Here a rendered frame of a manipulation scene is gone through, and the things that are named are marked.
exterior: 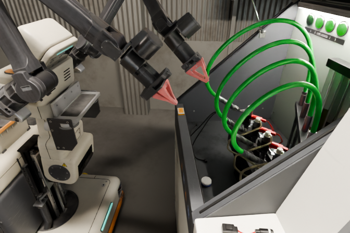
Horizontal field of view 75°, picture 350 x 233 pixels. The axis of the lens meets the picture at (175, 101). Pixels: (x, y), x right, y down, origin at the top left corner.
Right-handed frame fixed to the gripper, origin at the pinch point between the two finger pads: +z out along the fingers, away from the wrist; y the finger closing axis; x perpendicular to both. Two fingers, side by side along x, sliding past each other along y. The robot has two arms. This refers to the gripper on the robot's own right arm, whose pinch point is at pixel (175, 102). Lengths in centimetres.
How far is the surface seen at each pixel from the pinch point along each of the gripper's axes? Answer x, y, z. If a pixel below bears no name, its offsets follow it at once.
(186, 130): 19.5, -16.7, 18.7
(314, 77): 4.5, 33.3, 21.2
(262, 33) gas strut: 52, 29, 15
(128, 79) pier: 169, -111, -10
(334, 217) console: -26.5, 19.9, 31.4
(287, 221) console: -20.6, 8.2, 36.5
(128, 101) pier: 168, -133, 8
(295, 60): 2.9, 32.2, 12.9
